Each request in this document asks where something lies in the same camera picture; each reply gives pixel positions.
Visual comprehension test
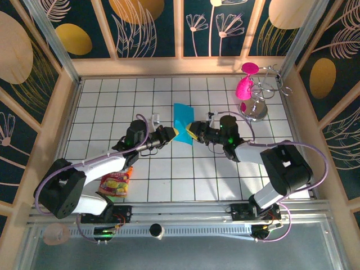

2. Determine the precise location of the translucent round disc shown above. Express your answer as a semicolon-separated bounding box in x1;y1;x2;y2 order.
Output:
42;223;70;246

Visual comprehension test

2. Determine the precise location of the chrome wire glass rack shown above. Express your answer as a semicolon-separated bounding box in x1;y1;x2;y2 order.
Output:
238;64;293;122

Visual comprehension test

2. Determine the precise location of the red fruit candy bag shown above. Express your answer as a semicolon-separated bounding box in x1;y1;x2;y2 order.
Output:
97;166;133;199

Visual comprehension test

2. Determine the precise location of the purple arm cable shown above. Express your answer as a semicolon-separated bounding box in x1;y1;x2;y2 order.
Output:
33;114;150;244
222;111;329;243

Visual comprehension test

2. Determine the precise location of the aluminium frame post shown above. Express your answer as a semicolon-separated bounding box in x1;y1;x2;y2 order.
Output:
21;0;83;85
277;0;331;82

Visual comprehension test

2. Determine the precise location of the blue cloth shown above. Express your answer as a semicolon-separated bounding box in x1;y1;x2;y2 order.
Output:
173;103;196;146

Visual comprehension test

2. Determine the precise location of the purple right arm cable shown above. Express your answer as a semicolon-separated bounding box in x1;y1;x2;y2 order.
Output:
222;111;329;243

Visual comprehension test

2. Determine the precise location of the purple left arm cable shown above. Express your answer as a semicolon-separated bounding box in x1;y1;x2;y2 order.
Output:
33;114;150;244

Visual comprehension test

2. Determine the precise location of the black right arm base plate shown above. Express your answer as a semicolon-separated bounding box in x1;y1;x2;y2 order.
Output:
229;202;282;223

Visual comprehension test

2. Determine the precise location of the black round knob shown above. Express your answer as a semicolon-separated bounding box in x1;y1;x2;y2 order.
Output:
148;223;165;240

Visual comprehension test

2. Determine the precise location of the aluminium mounting rail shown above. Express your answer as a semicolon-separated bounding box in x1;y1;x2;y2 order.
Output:
26;199;334;226

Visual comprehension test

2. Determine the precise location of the pink wine glass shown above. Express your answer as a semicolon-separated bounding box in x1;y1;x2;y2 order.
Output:
235;62;260;101

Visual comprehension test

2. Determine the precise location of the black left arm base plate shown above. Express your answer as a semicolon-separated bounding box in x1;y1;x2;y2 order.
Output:
80;204;133;224

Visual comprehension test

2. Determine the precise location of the slotted grey cable duct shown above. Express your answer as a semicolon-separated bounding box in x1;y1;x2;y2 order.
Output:
39;224;254;240

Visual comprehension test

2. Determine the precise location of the grey table side rail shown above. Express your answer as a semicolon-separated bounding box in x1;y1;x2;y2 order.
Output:
278;78;318;197
43;78;84;204

